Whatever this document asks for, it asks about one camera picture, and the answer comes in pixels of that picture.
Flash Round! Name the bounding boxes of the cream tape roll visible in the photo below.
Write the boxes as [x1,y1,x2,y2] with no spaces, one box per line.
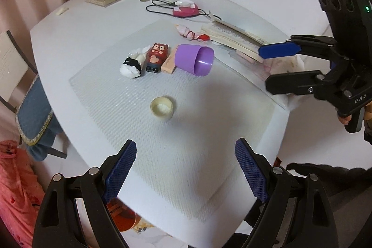
[149,96,174,122]

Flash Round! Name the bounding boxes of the pink floral bed quilt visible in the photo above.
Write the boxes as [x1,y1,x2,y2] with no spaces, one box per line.
[1,140,45,247]

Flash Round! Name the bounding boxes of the white mask red string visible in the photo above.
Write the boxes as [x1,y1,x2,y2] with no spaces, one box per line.
[175,24,211,42]

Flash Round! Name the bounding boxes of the white tissue with black band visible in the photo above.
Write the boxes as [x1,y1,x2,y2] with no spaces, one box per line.
[120,45,151,79]

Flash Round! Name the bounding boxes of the right hand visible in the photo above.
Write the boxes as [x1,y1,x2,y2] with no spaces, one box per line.
[337,101,372,125]

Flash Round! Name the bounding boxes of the pink device with black cable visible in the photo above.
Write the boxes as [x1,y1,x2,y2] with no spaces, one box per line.
[146,0,222,21]

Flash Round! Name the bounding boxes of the red cartoon bear toy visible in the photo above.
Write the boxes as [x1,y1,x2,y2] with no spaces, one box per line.
[146,43,169,73]

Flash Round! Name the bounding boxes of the stack of books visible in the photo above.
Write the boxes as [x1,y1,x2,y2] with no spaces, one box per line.
[200,19,266,63]

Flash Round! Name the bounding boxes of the white folding chair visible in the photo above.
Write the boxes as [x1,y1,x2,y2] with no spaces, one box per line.
[0,30,68,160]

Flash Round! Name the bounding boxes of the beige mint box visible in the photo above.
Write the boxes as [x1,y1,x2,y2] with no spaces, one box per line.
[161,46,178,74]

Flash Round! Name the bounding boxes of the purple plastic cup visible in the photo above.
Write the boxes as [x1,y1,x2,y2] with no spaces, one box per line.
[175,44,214,77]

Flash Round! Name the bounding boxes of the blue chair cushion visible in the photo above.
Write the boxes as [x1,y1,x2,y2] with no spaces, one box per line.
[16,76,67,161]

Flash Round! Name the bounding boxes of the translucent ribbed table mat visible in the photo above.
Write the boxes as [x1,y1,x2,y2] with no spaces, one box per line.
[70,20,289,221]

